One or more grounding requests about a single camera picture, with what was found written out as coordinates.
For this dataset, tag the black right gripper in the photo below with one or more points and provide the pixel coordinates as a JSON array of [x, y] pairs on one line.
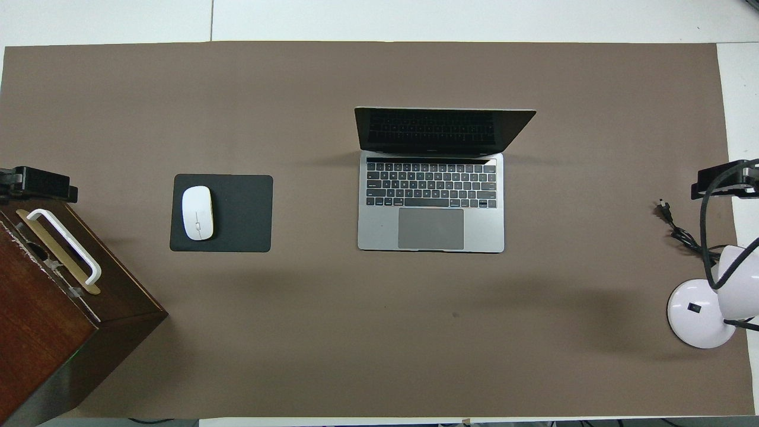
[[753, 173]]

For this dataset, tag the black mouse pad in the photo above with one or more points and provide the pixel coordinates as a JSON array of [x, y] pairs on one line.
[[243, 213]]

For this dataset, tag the brown table mat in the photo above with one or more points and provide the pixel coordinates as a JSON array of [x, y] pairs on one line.
[[379, 332]]

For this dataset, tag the white computer mouse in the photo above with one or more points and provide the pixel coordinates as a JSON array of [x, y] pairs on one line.
[[197, 212]]

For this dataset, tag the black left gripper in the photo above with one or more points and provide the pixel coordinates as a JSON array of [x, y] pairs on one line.
[[6, 182]]

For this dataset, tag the white desk lamp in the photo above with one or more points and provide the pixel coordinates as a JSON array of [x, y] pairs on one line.
[[697, 314]]

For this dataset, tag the silver grey laptop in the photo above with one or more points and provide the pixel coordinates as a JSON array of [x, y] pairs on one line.
[[430, 228]]

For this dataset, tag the dark brown wooden box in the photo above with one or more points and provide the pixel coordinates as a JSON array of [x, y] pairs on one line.
[[53, 344]]

